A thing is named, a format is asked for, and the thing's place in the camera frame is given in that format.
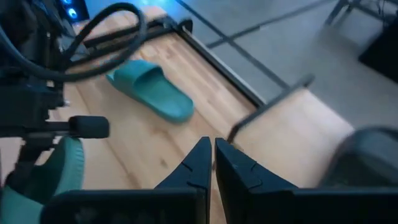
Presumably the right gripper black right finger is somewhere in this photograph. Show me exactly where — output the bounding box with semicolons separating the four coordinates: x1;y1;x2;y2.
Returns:
215;138;298;224

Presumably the black table edge rail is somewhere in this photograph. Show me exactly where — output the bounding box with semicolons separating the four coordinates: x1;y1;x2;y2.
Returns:
82;15;267;108

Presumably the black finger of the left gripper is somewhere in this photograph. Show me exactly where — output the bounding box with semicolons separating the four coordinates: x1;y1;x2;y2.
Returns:
6;133;54;191
27;115;111;139

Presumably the computer tower with blue lights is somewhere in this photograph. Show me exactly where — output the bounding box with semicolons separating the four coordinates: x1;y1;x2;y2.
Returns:
57;0;90;23

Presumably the teal slide sandal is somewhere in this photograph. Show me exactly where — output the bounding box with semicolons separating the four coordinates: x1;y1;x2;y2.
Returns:
0;136;85;224
104;59;195;124

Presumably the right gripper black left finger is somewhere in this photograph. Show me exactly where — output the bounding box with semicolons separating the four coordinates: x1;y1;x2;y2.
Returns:
154;136;213;224

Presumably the black box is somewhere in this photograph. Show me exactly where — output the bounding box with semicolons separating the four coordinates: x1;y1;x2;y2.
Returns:
358;17;398;85

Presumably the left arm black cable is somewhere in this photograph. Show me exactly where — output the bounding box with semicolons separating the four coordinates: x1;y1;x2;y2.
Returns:
0;2;147;83

